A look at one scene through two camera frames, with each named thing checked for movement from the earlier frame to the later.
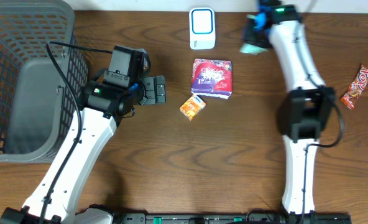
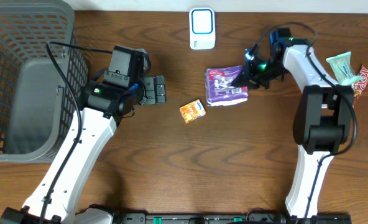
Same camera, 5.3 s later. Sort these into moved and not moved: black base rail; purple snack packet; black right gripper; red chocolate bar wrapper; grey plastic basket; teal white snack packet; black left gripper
Moved: black right gripper; purple snack packet; teal white snack packet
Not moved: grey plastic basket; black base rail; black left gripper; red chocolate bar wrapper
